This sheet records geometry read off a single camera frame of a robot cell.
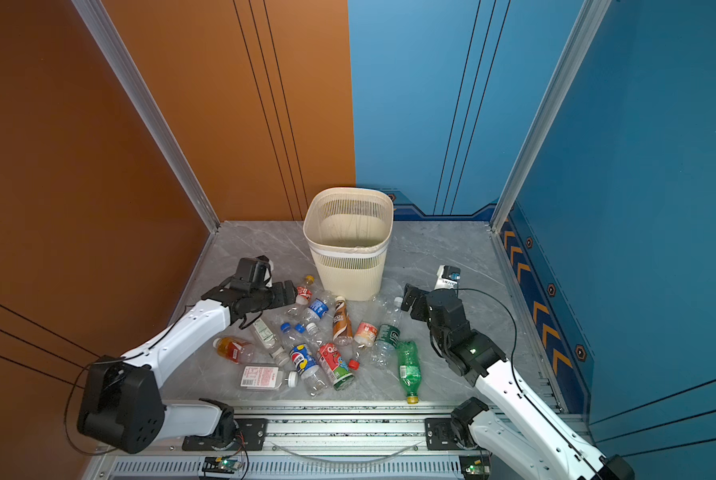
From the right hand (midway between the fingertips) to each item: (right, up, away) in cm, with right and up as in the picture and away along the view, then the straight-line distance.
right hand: (417, 290), depth 76 cm
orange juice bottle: (-50, -17, +5) cm, 53 cm away
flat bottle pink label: (-40, -24, +2) cm, 46 cm away
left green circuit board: (-48, -41, -6) cm, 63 cm away
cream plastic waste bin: (-19, +17, +25) cm, 36 cm away
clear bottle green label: (-7, -15, +8) cm, 18 cm away
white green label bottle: (-41, -15, +8) cm, 45 cm away
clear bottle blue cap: (-29, -14, +12) cm, 35 cm away
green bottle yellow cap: (-1, -22, +3) cm, 22 cm away
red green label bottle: (-21, -21, +2) cm, 30 cm away
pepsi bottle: (-29, -21, +3) cm, 36 cm away
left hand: (-37, -2, +11) cm, 39 cm away
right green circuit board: (+13, -42, -5) cm, 44 cm away
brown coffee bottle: (-20, -14, +8) cm, 26 cm away
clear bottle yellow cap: (-33, -4, +17) cm, 37 cm away
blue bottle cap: (-37, -13, +12) cm, 41 cm away
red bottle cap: (-17, -21, +5) cm, 27 cm away
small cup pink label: (-13, -14, +8) cm, 21 cm away
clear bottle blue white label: (-28, -7, +15) cm, 33 cm away
